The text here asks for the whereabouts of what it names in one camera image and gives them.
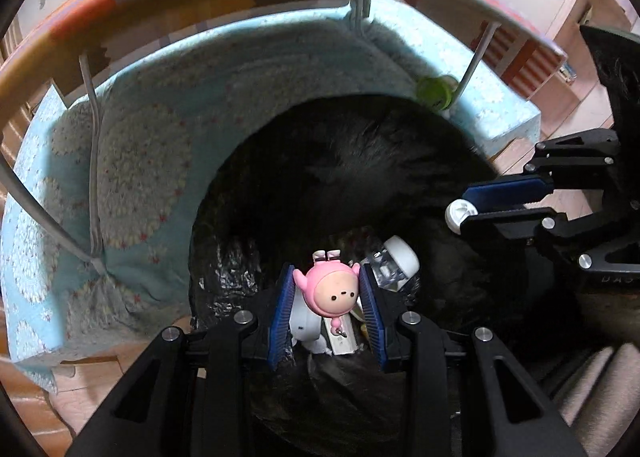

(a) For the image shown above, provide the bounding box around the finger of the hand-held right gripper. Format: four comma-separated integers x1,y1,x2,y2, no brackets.
460,207,609,274
461,129,623,216

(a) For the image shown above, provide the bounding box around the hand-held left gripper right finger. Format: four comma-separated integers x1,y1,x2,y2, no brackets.
359,263,588,457

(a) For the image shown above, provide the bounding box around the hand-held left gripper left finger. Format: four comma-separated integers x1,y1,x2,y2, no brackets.
65,263,297,457

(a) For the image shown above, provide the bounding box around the white plastic case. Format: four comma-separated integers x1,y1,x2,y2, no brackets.
291,287,362,356

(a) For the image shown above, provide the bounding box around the pink toy figure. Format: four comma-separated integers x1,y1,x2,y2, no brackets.
292,248,362,338

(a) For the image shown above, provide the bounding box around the silver pill blister pack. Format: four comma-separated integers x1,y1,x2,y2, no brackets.
367,247,401,289

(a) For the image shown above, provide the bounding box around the small white plastic piece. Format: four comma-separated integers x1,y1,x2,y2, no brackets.
444,200,479,237

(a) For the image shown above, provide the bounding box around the clear plastic bottle white cap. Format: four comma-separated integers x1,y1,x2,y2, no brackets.
381,235,421,292

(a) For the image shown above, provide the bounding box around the black plastic bin bag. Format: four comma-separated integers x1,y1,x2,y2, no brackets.
187,94,608,443

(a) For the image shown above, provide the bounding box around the beige curtain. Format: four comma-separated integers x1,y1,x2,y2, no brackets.
554,343,640,430

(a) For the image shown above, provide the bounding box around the white cable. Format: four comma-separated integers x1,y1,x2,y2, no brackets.
449,21,502,111
350,0,372,34

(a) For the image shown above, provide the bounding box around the grey cable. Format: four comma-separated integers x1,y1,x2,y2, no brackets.
0,156,101,272
79,54,108,268

